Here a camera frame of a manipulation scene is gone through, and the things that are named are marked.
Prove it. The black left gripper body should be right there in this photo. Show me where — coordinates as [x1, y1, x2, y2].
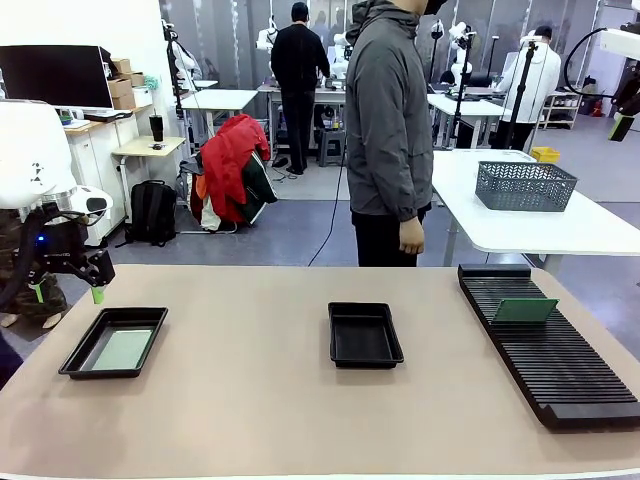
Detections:
[22, 214, 89, 274]

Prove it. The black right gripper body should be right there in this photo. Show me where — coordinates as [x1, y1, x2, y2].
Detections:
[622, 69, 640, 106]

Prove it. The black ESD tray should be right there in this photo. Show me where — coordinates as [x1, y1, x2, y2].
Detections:
[327, 301, 405, 370]
[58, 306, 170, 380]

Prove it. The green circuit board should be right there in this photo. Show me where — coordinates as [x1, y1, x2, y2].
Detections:
[91, 328, 155, 372]
[492, 298, 560, 325]

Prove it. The person's right forearm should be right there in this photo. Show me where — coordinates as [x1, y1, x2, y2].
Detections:
[387, 164, 435, 223]

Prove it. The person's right hand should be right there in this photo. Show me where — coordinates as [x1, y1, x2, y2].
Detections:
[398, 218, 427, 256]

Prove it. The white storage shelf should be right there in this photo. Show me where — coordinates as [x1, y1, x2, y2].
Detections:
[543, 90, 585, 130]

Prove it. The black backpack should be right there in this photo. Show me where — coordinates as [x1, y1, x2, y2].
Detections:
[115, 179, 179, 249]

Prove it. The person in white coat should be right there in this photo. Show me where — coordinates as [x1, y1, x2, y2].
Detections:
[502, 25, 562, 151]

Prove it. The white cabinet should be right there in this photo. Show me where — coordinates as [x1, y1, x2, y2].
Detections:
[64, 114, 141, 249]

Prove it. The black tripod stand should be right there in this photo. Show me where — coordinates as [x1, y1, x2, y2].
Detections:
[504, 39, 539, 150]

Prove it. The grey plastic basket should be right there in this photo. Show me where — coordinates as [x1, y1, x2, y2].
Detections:
[474, 160, 579, 213]

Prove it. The white rounded table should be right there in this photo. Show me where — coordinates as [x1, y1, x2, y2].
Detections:
[430, 148, 640, 274]

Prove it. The small wooden side table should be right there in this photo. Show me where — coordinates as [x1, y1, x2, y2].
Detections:
[111, 135, 187, 224]

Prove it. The long white background desk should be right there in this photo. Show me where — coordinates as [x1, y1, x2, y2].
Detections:
[427, 92, 511, 149]

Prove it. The black computer monitor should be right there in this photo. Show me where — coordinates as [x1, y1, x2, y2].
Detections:
[0, 44, 115, 111]

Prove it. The cardboard boxes stack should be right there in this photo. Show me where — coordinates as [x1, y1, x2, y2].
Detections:
[107, 57, 146, 111]

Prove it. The red jacket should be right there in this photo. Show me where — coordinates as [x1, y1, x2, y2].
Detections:
[199, 113, 272, 225]

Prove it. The dark green jacket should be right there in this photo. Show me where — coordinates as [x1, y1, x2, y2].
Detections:
[242, 149, 279, 226]

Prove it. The person in grey jacket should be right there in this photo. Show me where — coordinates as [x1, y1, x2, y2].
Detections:
[344, 0, 435, 267]

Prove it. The black slotted board rack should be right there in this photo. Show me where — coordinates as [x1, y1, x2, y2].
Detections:
[457, 263, 640, 430]

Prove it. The grey plastic stool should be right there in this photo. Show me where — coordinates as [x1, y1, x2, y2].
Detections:
[317, 128, 346, 168]

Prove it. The man in black clothes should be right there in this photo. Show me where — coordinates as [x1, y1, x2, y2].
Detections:
[270, 1, 331, 176]

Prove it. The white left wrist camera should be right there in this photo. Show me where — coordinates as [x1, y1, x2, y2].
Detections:
[74, 185, 114, 216]

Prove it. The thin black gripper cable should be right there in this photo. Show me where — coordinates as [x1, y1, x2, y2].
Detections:
[563, 27, 631, 99]

